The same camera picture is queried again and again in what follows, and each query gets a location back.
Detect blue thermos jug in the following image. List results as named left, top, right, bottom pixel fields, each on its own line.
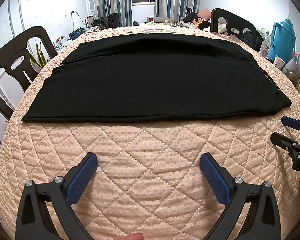
left=266, top=18, right=297, bottom=60

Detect blue handbag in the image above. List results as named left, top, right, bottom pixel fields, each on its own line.
left=69, top=27, right=86, bottom=40

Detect beige quilted table cover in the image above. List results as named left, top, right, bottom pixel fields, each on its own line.
left=0, top=22, right=300, bottom=240

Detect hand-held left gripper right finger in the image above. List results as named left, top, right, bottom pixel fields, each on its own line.
left=199, top=153, right=282, bottom=240

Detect black pants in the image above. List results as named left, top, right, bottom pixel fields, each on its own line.
left=21, top=33, right=292, bottom=123

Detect dark chair beside plant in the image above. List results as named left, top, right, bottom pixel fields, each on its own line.
left=0, top=26, right=58, bottom=122

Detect blue striped curtain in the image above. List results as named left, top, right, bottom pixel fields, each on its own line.
left=155, top=0, right=200, bottom=24
left=97, top=0, right=133, bottom=28

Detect white paper cup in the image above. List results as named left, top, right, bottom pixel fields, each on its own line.
left=274, top=55, right=285, bottom=69

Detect black backpack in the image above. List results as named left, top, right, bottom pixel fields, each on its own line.
left=242, top=30, right=263, bottom=52

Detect dark chair beside thermos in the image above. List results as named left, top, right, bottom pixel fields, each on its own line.
left=210, top=8, right=258, bottom=52

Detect pink pillow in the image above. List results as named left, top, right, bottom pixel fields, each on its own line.
left=197, top=9, right=212, bottom=22

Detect black bag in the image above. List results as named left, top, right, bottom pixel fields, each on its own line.
left=92, top=17, right=109, bottom=29

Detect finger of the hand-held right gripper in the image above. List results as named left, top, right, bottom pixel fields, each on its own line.
left=270, top=132, right=300, bottom=155
left=281, top=116, right=300, bottom=138

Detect person's left hand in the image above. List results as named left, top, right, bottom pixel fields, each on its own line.
left=121, top=232, right=144, bottom=240

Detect pink bottle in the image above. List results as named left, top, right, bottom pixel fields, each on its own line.
left=282, top=52, right=300, bottom=70

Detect black ribbed box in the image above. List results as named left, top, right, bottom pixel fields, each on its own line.
left=107, top=12, right=119, bottom=28

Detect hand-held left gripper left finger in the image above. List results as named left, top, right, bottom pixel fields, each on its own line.
left=16, top=152, right=98, bottom=240

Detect green leafy plant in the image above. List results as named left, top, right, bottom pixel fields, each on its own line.
left=30, top=41, right=49, bottom=70

